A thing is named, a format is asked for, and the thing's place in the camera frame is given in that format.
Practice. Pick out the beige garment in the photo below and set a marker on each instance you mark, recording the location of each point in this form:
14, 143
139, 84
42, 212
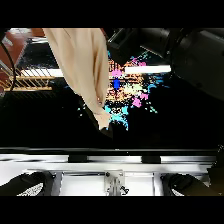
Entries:
81, 63

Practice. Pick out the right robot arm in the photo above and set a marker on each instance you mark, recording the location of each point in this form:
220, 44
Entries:
200, 63

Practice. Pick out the wooden rack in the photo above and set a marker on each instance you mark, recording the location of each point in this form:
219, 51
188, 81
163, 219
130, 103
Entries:
31, 78

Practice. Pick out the silver frame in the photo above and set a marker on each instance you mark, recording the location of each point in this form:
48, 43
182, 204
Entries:
110, 159

